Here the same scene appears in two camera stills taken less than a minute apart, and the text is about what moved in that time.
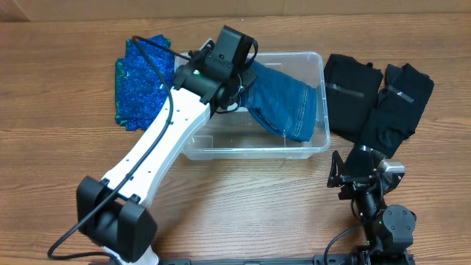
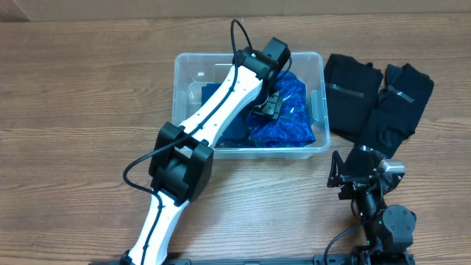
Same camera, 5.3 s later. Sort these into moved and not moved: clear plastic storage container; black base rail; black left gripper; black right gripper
Moved: black left gripper
Not moved: clear plastic storage container; black right gripper; black base rail
